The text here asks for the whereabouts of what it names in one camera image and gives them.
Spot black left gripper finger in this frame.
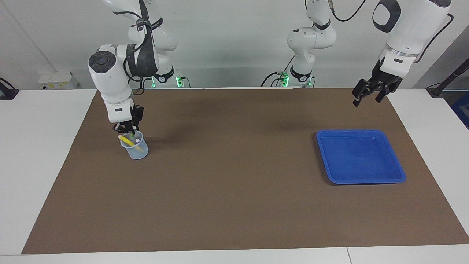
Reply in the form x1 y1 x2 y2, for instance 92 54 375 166
352 79 376 107
375 82 400 103

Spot yellow pen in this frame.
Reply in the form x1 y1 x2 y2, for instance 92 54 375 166
118 135 144 151

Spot translucent plastic cup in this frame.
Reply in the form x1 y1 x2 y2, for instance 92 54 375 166
120 130 149 161

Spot black stand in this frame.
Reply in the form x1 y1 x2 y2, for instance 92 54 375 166
426 59 469 98

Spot blue plastic tray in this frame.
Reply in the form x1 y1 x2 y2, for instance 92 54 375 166
316 129 406 184

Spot blue box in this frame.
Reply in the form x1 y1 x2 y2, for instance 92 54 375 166
451 91 469 129

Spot black table clamp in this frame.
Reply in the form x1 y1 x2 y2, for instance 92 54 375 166
0 78 19 100

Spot brown table mat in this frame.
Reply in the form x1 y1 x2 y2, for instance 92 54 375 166
21 87 469 254

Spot black right base cables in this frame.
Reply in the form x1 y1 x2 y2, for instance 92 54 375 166
141 75 191 89

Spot black base cables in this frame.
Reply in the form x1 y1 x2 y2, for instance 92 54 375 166
261 55 295 87
141 75 191 89

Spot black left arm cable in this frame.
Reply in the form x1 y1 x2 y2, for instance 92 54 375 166
330 0 455 63

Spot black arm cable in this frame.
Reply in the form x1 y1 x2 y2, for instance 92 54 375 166
110 0 154 96
330 0 455 63

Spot black left base cables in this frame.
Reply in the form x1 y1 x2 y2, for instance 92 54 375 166
261 55 295 87

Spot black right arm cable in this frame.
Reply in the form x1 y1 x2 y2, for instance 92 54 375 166
110 0 154 96

